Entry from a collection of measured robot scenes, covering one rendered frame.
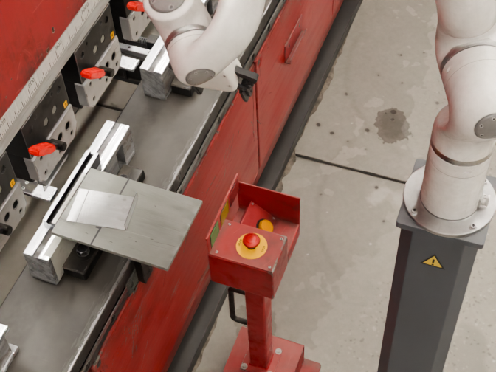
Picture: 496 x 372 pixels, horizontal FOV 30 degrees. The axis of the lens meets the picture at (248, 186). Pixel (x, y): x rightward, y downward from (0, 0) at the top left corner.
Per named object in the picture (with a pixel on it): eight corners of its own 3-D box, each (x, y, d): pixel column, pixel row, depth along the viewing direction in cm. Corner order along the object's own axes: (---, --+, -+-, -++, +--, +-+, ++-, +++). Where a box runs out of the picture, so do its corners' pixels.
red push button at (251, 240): (257, 256, 212) (256, 248, 209) (240, 252, 213) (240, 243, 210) (263, 243, 214) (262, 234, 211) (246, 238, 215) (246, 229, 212)
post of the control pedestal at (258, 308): (267, 370, 266) (263, 269, 223) (249, 364, 267) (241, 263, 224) (273, 354, 269) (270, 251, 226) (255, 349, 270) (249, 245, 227)
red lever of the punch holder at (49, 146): (40, 149, 162) (68, 142, 171) (21, 143, 163) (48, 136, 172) (39, 159, 162) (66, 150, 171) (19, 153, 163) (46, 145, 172)
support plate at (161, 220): (167, 271, 184) (167, 269, 184) (52, 235, 191) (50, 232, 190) (203, 203, 194) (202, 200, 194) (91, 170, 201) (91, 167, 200)
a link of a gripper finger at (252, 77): (211, 65, 159) (218, 80, 164) (253, 72, 157) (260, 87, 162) (213, 59, 159) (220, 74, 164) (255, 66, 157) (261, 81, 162)
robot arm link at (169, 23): (225, 53, 150) (209, 8, 154) (201, 9, 138) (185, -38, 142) (177, 72, 151) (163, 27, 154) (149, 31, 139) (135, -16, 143)
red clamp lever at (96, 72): (93, 71, 173) (115, 68, 182) (73, 66, 174) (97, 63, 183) (91, 80, 173) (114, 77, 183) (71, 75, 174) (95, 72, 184)
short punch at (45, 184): (49, 193, 186) (39, 163, 179) (40, 190, 187) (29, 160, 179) (72, 156, 192) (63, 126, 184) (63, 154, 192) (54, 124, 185)
